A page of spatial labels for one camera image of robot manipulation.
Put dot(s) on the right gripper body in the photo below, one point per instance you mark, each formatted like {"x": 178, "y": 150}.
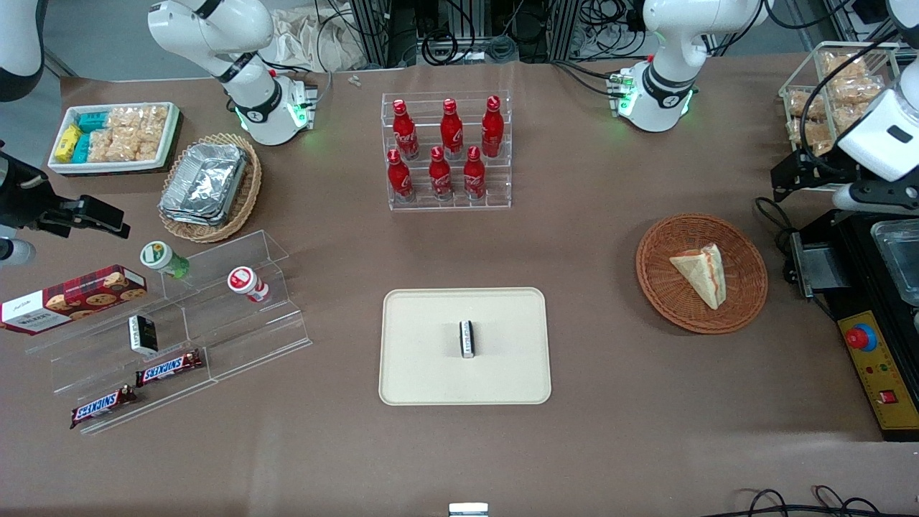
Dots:
{"x": 20, "y": 202}

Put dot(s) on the triangular sandwich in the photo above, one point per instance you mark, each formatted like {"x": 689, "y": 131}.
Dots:
{"x": 703, "y": 276}

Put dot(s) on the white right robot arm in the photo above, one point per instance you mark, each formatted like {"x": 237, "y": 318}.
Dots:
{"x": 251, "y": 108}

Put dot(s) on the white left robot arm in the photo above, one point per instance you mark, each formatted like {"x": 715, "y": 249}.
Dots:
{"x": 664, "y": 93}

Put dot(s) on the white rectangular snack tray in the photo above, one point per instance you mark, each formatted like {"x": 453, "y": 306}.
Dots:
{"x": 108, "y": 167}

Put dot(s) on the oval wicker basket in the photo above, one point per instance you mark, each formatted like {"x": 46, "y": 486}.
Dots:
{"x": 248, "y": 194}

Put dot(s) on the round brown wicker basket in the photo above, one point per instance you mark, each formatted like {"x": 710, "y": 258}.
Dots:
{"x": 660, "y": 287}

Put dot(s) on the beige rectangular tray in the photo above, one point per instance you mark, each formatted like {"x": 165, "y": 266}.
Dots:
{"x": 423, "y": 359}

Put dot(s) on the clear fried snack bag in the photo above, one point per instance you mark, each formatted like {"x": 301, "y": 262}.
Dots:
{"x": 808, "y": 136}
{"x": 847, "y": 66}
{"x": 854, "y": 93}
{"x": 805, "y": 104}

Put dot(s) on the teal snack packet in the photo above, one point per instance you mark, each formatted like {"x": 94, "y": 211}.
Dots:
{"x": 82, "y": 148}
{"x": 92, "y": 121}

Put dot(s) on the clear rice cracker bag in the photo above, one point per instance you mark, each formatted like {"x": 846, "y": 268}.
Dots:
{"x": 136, "y": 147}
{"x": 155, "y": 119}
{"x": 123, "y": 120}
{"x": 102, "y": 146}

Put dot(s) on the green cup container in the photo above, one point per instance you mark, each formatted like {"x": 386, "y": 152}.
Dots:
{"x": 159, "y": 256}

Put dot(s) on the yellow snack packet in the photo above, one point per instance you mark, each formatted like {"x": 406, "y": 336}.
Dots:
{"x": 67, "y": 143}

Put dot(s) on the red tartan cookie box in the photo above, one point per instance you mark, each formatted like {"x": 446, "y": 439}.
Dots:
{"x": 72, "y": 301}

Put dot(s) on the clear snack display rack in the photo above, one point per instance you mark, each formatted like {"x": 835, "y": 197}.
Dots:
{"x": 804, "y": 79}

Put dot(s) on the black metal plate box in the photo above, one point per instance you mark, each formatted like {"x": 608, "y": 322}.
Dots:
{"x": 815, "y": 266}

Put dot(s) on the stack of foil trays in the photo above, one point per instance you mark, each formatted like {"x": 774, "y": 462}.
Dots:
{"x": 204, "y": 183}

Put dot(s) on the small black white box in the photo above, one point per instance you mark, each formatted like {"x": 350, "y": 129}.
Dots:
{"x": 143, "y": 334}
{"x": 467, "y": 339}

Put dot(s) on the clear plastic container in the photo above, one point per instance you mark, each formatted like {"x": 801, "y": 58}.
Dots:
{"x": 897, "y": 258}

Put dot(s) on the red white cup container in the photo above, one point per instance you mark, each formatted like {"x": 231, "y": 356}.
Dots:
{"x": 244, "y": 281}

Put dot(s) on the Snickers chocolate bar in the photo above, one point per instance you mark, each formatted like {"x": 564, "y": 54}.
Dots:
{"x": 169, "y": 368}
{"x": 103, "y": 407}

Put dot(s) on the red emergency stop button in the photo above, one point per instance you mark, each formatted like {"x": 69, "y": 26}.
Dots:
{"x": 861, "y": 337}

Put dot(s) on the clear acrylic step shelf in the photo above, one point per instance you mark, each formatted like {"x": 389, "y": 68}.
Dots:
{"x": 237, "y": 337}

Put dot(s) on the black yellow control box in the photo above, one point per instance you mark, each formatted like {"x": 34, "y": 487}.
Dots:
{"x": 879, "y": 359}

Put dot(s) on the white crumpled cloth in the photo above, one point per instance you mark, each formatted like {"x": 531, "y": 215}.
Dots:
{"x": 301, "y": 39}

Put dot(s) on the clear acrylic bottle rack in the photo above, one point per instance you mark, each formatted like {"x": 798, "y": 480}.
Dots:
{"x": 495, "y": 183}

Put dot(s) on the red cola bottle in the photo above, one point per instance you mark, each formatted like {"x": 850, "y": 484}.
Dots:
{"x": 440, "y": 178}
{"x": 492, "y": 133}
{"x": 474, "y": 177}
{"x": 405, "y": 133}
{"x": 399, "y": 179}
{"x": 451, "y": 133}

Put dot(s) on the white black edge object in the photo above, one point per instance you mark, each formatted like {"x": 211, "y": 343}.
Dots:
{"x": 468, "y": 510}

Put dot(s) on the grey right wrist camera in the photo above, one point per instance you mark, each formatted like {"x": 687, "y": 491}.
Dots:
{"x": 16, "y": 252}

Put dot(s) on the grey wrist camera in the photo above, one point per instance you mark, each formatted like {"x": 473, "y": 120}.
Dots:
{"x": 879, "y": 196}
{"x": 16, "y": 252}

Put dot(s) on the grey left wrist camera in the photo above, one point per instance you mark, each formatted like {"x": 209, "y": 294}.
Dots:
{"x": 879, "y": 196}

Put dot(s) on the red rocker switch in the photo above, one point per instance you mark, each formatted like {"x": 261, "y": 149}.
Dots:
{"x": 889, "y": 396}

